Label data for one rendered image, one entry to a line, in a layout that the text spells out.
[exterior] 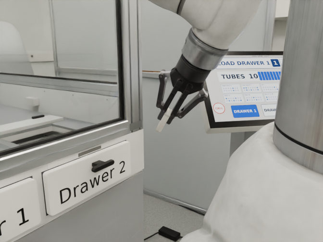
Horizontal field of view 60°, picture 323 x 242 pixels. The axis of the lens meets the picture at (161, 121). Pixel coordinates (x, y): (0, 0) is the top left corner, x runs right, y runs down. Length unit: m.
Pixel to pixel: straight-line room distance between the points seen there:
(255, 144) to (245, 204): 0.04
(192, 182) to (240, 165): 2.01
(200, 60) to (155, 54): 1.56
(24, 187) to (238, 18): 0.54
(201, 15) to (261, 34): 1.28
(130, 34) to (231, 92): 0.39
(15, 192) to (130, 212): 0.45
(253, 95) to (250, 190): 0.87
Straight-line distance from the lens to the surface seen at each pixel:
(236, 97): 0.99
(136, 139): 0.92
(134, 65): 0.88
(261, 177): 0.16
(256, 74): 1.08
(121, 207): 0.96
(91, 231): 0.88
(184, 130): 2.08
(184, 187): 2.25
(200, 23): 0.56
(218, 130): 0.93
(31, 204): 0.70
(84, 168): 0.76
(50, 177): 0.70
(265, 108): 1.02
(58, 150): 0.72
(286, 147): 0.17
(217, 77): 1.01
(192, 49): 0.59
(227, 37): 0.56
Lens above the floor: 1.20
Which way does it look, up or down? 14 degrees down
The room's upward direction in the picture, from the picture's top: straight up
